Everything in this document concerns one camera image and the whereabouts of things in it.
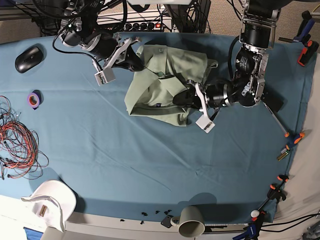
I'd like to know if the black orange clamp lower right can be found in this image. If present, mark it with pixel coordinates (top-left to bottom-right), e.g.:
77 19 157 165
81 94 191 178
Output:
257 174 289 212

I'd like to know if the black power strip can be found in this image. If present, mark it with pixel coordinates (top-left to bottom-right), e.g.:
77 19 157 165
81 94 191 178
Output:
121 21 165 33

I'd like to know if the blue black clamp top right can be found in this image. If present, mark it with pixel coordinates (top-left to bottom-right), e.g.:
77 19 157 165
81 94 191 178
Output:
278 10 315 44

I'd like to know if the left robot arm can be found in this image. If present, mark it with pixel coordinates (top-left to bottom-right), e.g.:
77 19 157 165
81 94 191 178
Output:
173 0 283 133

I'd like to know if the white pen orange tip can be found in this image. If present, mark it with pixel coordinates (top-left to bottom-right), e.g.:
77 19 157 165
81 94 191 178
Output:
263 103 290 138

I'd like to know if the light green T-shirt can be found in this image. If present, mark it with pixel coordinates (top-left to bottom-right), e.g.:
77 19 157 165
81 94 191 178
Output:
124 44 219 127

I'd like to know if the blue table cloth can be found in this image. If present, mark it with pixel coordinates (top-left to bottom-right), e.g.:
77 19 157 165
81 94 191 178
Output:
0 31 318 225

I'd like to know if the blue black clamp bottom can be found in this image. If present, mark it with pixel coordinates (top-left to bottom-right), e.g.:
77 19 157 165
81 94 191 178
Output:
232 210 266 240

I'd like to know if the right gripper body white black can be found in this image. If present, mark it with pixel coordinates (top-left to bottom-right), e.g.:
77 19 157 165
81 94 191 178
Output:
87 33 141 86

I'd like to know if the white ball knob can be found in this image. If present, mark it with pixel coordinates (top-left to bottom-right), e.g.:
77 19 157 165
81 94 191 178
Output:
250 210 260 218

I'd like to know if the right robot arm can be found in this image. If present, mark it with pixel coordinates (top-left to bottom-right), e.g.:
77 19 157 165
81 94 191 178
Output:
56 0 145 86

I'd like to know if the black orange clamp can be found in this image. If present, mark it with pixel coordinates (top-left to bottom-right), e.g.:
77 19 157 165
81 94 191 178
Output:
297 40 319 67
257 174 289 212

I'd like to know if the purple tape roll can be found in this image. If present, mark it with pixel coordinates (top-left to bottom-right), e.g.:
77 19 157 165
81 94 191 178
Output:
27 90 43 110

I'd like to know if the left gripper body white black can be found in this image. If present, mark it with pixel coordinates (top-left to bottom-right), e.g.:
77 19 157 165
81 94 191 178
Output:
187 79 237 134

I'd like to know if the orange blue screwdriver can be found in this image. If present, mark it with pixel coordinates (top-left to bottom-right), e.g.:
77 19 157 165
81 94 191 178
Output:
280 132 305 154

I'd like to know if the orange and black wire bundle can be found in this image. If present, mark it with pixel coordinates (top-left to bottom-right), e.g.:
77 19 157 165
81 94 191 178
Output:
0 95 50 181

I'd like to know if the black computer mouse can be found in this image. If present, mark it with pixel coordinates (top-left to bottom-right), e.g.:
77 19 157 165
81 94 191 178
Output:
14 46 44 74

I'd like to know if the black orange clamp upper right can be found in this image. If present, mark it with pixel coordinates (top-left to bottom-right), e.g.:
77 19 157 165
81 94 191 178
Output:
297 40 319 67

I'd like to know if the black remote control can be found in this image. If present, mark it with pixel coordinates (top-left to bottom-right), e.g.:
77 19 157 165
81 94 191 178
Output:
261 87 284 113

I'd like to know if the blue black clamp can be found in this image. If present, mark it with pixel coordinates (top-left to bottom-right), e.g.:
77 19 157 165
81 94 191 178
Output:
278 10 315 44
232 210 266 240

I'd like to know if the white baseball cap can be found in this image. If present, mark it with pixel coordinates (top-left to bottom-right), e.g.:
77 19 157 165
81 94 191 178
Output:
20 180 77 233

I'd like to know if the grey-green ceramic mug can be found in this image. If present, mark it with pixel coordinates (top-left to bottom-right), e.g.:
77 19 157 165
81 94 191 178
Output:
170 206 205 238

